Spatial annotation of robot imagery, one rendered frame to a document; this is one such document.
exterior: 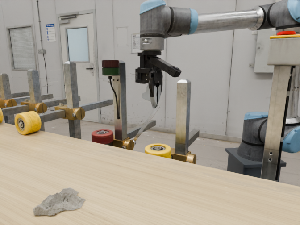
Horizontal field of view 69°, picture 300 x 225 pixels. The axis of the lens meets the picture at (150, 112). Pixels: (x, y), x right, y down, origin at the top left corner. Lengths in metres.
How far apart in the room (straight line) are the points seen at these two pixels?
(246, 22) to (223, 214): 0.96
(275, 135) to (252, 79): 2.73
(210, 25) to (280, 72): 0.52
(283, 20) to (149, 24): 0.66
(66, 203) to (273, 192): 0.40
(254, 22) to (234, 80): 2.18
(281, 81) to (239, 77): 2.75
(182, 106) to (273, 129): 0.26
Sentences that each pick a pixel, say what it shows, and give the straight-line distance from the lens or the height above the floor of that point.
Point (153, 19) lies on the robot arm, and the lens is 0.80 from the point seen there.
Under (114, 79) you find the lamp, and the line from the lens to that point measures 0.80.
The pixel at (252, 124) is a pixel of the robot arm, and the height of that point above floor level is 0.81.
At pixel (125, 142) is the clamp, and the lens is 0.83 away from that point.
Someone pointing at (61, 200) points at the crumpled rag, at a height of 0.91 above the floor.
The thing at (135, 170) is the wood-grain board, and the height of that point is 0.90.
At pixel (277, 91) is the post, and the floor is 1.09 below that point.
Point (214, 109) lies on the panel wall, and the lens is 3.48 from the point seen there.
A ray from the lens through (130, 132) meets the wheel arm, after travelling 0.96.
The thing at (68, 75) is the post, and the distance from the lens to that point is 0.97.
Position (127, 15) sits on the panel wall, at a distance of 4.01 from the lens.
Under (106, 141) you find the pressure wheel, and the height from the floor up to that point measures 0.88.
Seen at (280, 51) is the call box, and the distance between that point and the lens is 0.62.
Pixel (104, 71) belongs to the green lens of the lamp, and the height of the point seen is 1.13.
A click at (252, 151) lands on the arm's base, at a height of 0.65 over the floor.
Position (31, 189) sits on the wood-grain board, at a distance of 0.53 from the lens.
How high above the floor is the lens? 1.15
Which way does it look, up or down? 13 degrees down
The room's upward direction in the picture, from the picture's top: straight up
